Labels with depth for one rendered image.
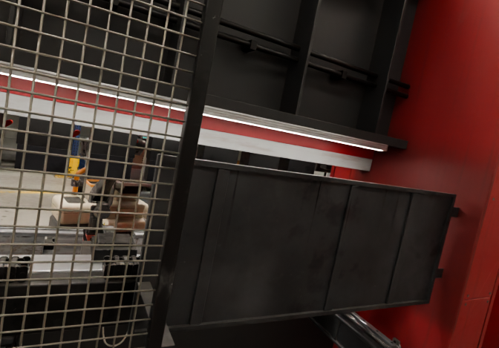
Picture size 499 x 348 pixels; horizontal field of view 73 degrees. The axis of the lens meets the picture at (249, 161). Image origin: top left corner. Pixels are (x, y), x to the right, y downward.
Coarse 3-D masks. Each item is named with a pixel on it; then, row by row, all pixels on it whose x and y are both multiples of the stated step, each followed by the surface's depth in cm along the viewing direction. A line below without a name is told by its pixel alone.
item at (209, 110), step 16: (0, 64) 82; (48, 80) 87; (128, 96) 96; (160, 96) 100; (208, 112) 108; (224, 112) 110; (288, 128) 122; (304, 128) 126; (352, 144) 137; (368, 144) 141; (384, 144) 145
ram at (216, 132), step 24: (0, 96) 100; (24, 96) 102; (72, 96) 108; (96, 96) 111; (96, 120) 112; (120, 120) 115; (144, 120) 119; (216, 120) 131; (216, 144) 133; (240, 144) 137; (264, 144) 142; (288, 144) 148; (312, 144) 154; (336, 144) 160; (360, 168) 170
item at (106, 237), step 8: (104, 232) 113; (112, 232) 114; (104, 240) 99; (120, 240) 101; (128, 240) 102; (96, 248) 95; (104, 248) 96; (120, 248) 99; (136, 248) 101; (96, 256) 95; (104, 256) 96; (112, 256) 97; (120, 256) 98; (136, 256) 100
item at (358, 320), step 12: (348, 312) 123; (324, 324) 128; (336, 324) 121; (348, 324) 117; (360, 324) 114; (336, 336) 121; (348, 336) 117; (360, 336) 111; (372, 336) 109; (384, 336) 110
